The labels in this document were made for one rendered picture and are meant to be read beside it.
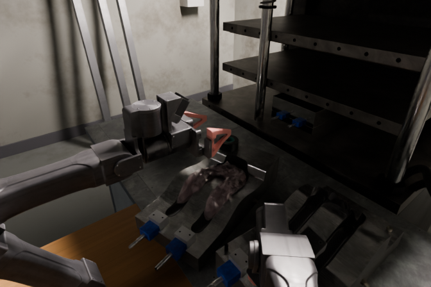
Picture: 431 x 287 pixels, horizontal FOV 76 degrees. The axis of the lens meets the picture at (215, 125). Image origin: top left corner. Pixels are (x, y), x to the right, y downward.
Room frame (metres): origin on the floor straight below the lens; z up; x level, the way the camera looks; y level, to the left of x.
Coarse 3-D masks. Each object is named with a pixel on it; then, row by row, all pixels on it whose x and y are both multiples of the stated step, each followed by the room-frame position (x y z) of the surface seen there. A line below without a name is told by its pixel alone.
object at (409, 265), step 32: (96, 128) 1.32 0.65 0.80; (224, 128) 1.32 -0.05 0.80; (160, 160) 1.02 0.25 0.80; (192, 160) 1.02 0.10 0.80; (288, 160) 1.02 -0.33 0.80; (128, 192) 0.81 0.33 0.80; (160, 192) 0.81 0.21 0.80; (288, 192) 0.81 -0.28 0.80; (352, 192) 0.81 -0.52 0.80; (256, 224) 0.65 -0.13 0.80; (416, 256) 0.53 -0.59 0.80
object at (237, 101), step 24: (240, 96) 1.83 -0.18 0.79; (240, 120) 1.47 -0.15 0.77; (264, 120) 1.44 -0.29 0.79; (288, 144) 1.18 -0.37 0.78; (312, 144) 1.18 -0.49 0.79; (336, 144) 1.18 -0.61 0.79; (360, 144) 1.18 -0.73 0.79; (384, 144) 1.18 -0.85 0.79; (336, 168) 0.98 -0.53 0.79; (360, 168) 0.98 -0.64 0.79; (384, 168) 0.98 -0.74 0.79; (360, 192) 0.87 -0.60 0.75; (408, 192) 0.83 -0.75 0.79
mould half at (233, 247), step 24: (336, 192) 0.74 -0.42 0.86; (288, 216) 0.60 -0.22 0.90; (312, 216) 0.58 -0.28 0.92; (336, 216) 0.56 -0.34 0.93; (240, 240) 0.52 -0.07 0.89; (360, 240) 0.49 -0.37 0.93; (384, 240) 0.48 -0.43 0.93; (216, 264) 0.48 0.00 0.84; (336, 264) 0.45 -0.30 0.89; (360, 264) 0.43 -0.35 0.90
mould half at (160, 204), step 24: (240, 144) 0.98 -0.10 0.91; (192, 168) 0.84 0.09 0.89; (264, 168) 0.81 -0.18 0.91; (168, 192) 0.74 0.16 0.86; (240, 192) 0.71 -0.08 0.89; (264, 192) 0.80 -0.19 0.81; (144, 216) 0.64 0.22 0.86; (192, 216) 0.64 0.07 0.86; (216, 216) 0.63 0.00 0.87; (240, 216) 0.66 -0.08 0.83; (168, 240) 0.55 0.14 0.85; (216, 240) 0.55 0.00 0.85; (192, 264) 0.50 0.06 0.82
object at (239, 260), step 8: (240, 248) 0.47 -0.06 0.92; (232, 256) 0.45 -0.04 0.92; (240, 256) 0.45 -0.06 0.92; (224, 264) 0.44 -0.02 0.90; (232, 264) 0.44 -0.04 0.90; (240, 264) 0.43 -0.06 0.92; (224, 272) 0.41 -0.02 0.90; (232, 272) 0.41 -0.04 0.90; (240, 272) 0.41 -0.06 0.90; (216, 280) 0.40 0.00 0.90; (224, 280) 0.40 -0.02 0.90; (232, 280) 0.40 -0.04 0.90
